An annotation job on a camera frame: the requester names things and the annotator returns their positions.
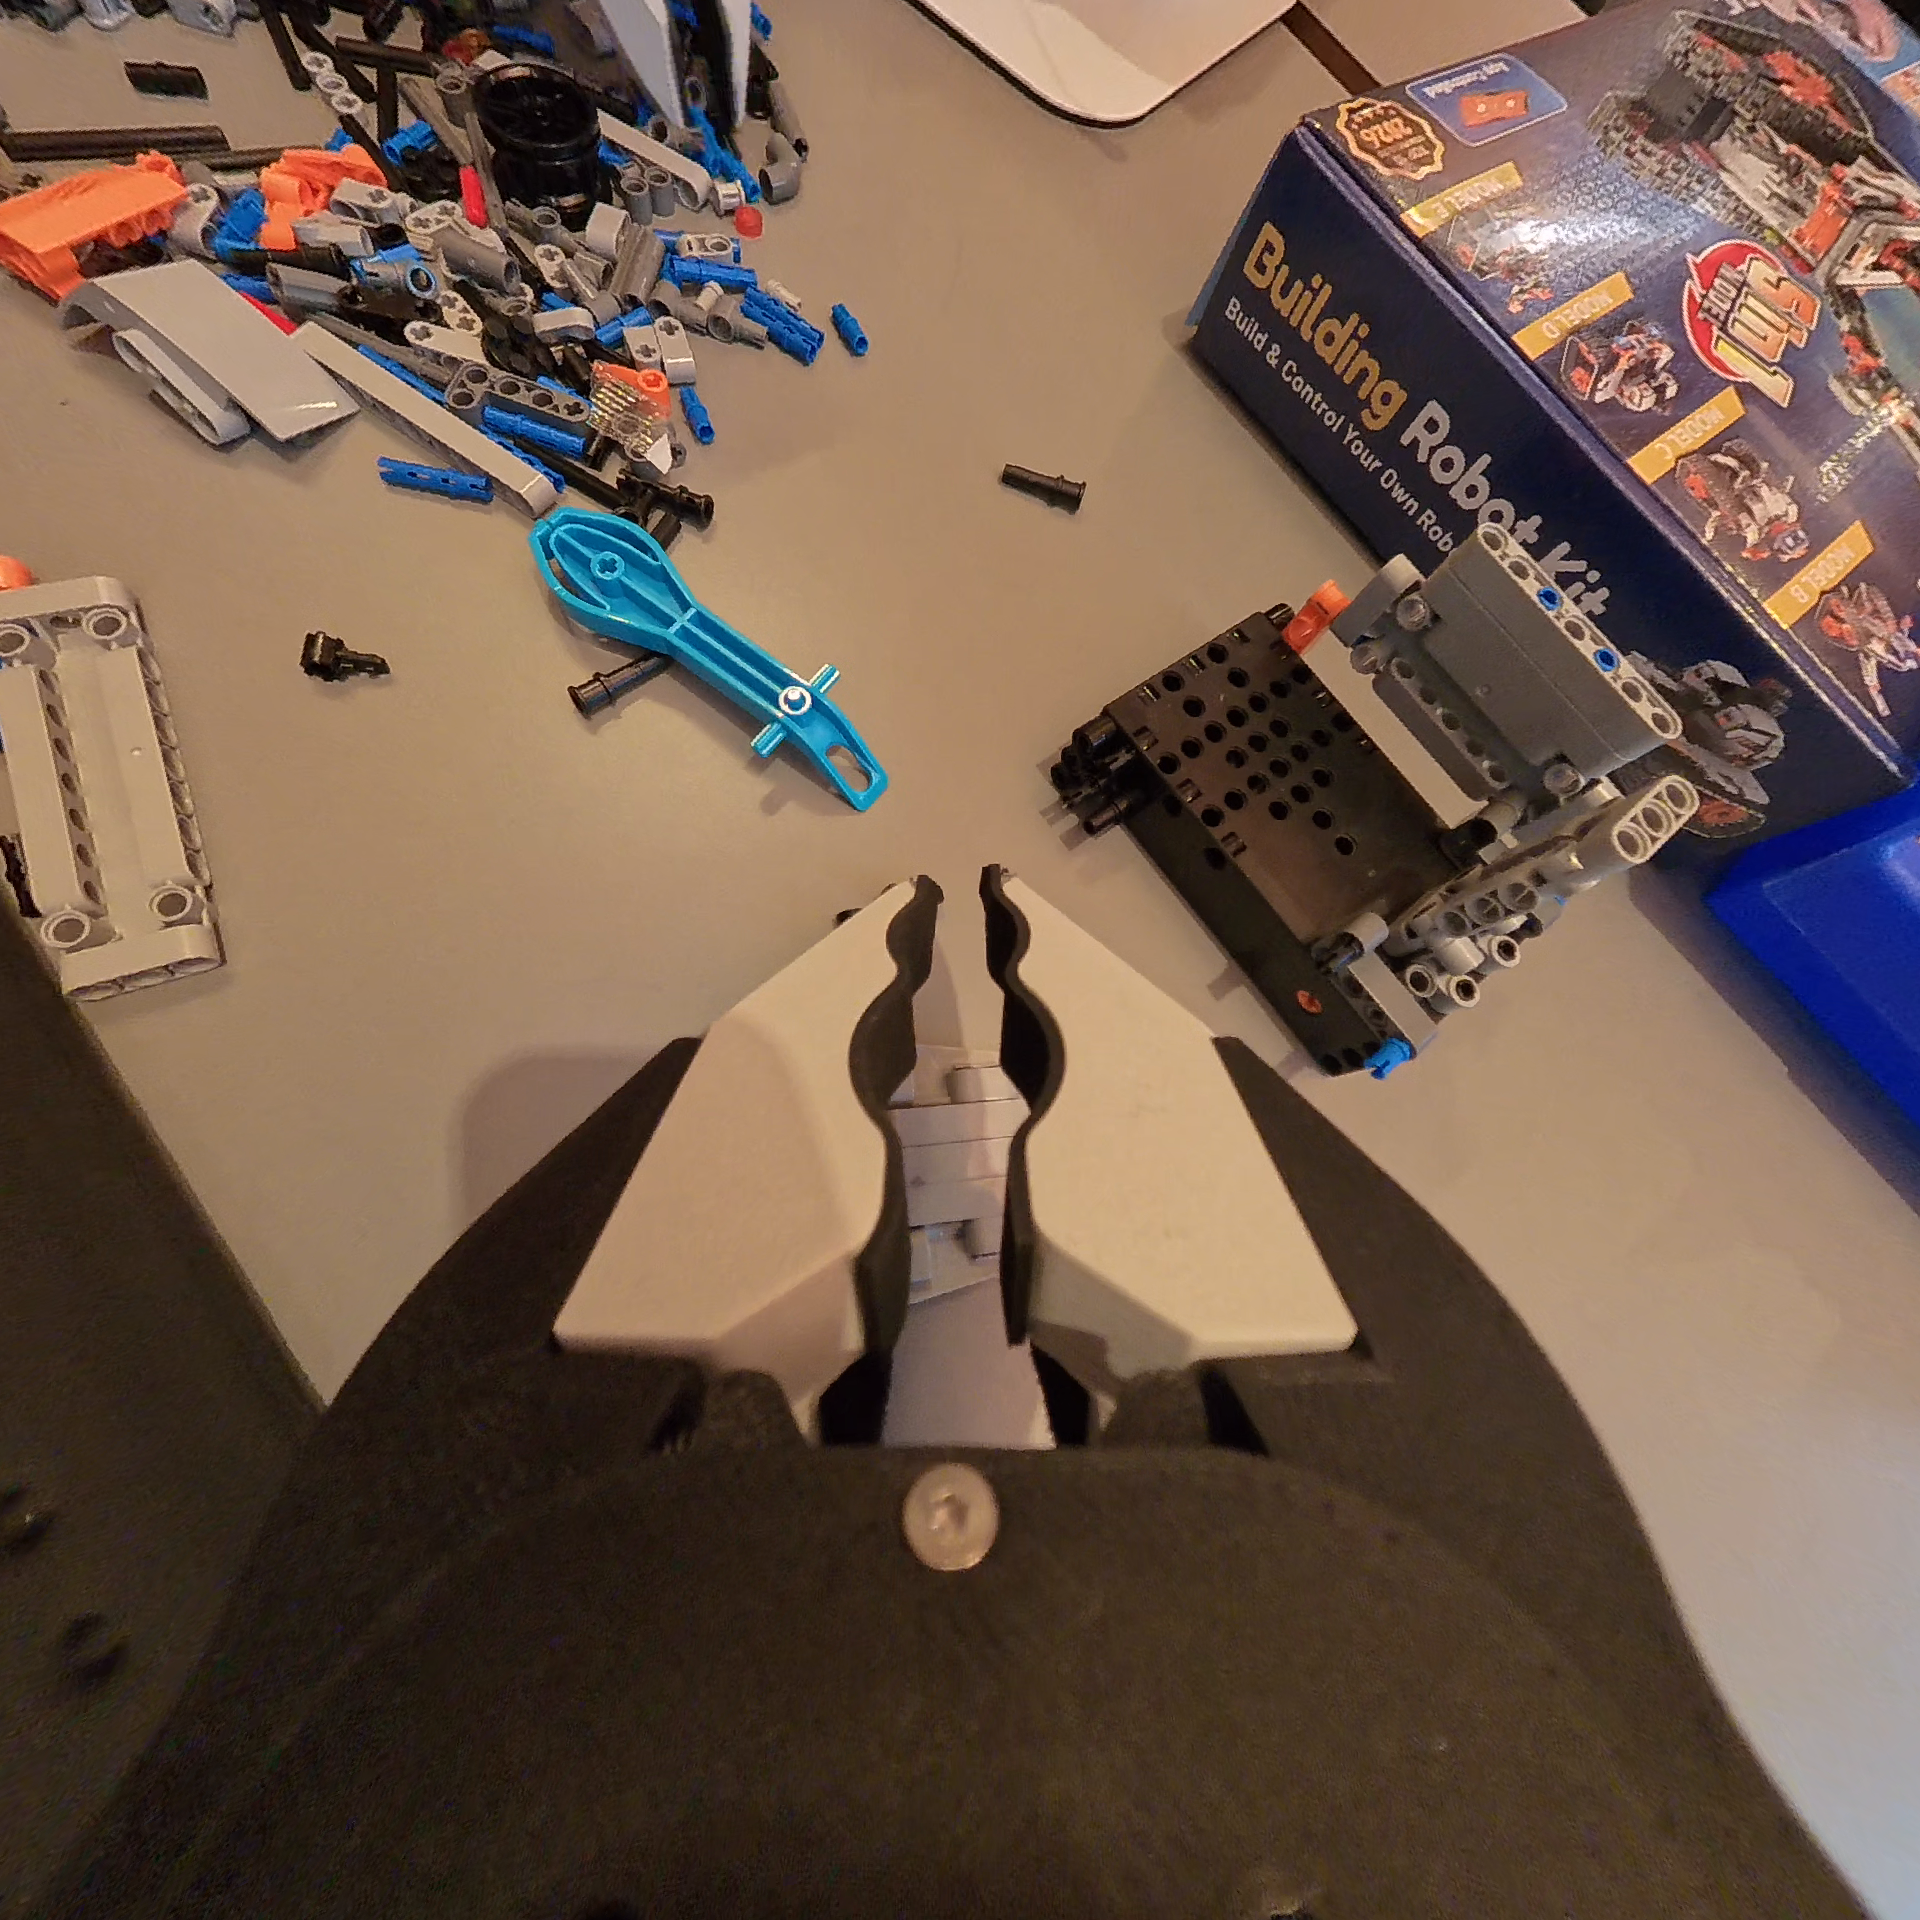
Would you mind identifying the orange wedge piece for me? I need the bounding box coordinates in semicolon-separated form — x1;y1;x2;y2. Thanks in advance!
0;158;196;301

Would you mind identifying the blue plastic bin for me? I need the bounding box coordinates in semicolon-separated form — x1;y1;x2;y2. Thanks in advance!
1711;786;1920;1127

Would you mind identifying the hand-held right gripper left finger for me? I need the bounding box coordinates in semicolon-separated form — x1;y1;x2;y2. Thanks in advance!
560;878;947;1450

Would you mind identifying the white book stand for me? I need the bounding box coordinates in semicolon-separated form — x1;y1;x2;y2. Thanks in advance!
917;0;1308;128

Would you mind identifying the cyan frame piece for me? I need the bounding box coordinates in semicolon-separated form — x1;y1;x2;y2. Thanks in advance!
533;506;893;811

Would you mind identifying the black perforated panel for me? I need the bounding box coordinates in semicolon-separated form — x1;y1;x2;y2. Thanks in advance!
0;900;327;1920

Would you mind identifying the pile of building kit parts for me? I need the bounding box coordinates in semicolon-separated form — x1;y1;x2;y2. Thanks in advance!
0;0;878;511

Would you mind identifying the grey curved panel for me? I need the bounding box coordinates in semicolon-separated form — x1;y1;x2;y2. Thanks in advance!
66;263;360;453

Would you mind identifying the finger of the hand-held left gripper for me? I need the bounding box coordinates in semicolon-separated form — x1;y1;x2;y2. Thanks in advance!
571;0;723;87

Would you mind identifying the robot kit box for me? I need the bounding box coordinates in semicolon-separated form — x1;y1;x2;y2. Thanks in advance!
1191;0;1920;797

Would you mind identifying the grey frame piece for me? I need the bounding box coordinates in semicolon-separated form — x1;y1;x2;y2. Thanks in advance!
0;576;226;1000

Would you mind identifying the black base plate assembly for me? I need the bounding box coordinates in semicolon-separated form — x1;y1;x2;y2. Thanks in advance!
1051;511;1802;1077

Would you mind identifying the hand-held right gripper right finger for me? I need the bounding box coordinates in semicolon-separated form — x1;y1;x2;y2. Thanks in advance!
976;864;1357;1450

